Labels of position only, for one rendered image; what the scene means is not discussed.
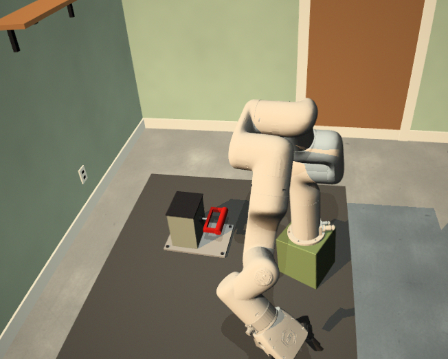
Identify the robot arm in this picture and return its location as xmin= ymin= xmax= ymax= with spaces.
xmin=216 ymin=98 xmax=344 ymax=336

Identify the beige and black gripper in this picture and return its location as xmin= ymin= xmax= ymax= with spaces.
xmin=253 ymin=307 xmax=324 ymax=359

